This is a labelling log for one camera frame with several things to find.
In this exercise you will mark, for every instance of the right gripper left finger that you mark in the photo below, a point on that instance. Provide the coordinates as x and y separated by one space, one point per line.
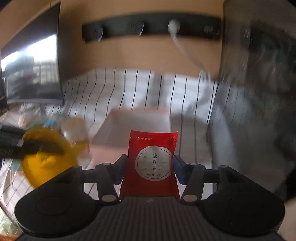
108 175

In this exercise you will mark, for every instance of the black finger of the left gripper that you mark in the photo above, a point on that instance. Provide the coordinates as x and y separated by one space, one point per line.
13 146

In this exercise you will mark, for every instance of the black television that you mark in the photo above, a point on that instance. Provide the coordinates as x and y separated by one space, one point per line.
29 62

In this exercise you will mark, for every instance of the black appliance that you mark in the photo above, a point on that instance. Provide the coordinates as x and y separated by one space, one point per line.
252 125

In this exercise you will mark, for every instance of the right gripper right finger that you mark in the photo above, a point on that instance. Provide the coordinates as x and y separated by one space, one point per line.
192 175

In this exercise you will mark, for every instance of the pink cardboard box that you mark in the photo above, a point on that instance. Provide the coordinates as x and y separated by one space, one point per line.
111 140

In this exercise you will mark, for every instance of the red tea sachet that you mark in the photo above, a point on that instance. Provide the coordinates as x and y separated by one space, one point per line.
149 170

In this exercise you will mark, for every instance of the black power strip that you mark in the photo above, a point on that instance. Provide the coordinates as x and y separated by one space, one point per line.
192 25

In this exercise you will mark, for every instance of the yellow round plastic lid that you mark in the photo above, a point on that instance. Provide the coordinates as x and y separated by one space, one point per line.
41 167

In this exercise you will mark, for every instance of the white black grid tablecloth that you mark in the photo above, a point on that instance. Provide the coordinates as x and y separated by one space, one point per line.
103 105

